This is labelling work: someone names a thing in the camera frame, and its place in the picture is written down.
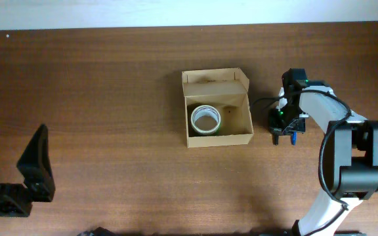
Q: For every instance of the green tape roll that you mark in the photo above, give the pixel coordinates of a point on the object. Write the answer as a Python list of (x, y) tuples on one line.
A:
[(207, 125)]

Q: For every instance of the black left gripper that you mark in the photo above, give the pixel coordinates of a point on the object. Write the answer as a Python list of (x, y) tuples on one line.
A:
[(25, 192)]

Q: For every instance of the dark object at table edge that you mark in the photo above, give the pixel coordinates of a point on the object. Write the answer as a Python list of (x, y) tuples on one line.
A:
[(100, 231)]

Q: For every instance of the brown cardboard box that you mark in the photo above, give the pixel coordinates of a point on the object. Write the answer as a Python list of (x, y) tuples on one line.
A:
[(225, 89)]

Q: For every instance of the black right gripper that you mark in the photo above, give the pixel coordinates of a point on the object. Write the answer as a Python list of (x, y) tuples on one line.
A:
[(287, 128)]

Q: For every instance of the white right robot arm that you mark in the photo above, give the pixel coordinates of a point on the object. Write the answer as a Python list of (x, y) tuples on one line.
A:
[(348, 155)]

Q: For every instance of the cream masking tape roll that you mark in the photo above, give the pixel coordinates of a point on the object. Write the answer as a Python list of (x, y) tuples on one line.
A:
[(204, 110)]

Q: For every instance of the black and white sharpie marker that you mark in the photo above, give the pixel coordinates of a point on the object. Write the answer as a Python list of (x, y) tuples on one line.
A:
[(275, 139)]

